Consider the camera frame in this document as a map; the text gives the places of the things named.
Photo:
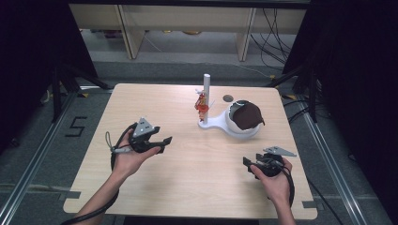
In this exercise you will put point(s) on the black curtain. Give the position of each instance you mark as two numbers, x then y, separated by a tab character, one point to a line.
353	78
31	47

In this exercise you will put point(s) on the aluminium floor rail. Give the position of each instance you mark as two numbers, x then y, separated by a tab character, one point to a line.
34	162
331	162

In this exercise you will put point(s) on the black metal stand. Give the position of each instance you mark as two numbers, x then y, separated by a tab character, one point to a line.
56	93
312	93

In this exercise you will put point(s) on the person's right hand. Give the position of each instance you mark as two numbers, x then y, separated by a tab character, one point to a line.
277	186

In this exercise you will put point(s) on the person's left hand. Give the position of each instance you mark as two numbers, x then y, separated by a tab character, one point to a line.
131	161

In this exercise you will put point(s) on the light wooden cabinet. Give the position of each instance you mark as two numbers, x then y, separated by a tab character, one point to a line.
187	18

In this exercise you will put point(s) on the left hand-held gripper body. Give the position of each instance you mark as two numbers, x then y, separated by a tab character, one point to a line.
143	134

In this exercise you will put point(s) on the dark round table hole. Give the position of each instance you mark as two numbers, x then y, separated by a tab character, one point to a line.
228	98

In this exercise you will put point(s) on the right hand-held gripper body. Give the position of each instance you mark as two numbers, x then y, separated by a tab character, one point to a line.
273	164

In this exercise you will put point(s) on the white round bowl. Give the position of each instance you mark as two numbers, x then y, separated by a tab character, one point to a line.
233	126

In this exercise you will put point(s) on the white stand with post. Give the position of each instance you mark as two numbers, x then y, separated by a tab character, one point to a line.
206	84

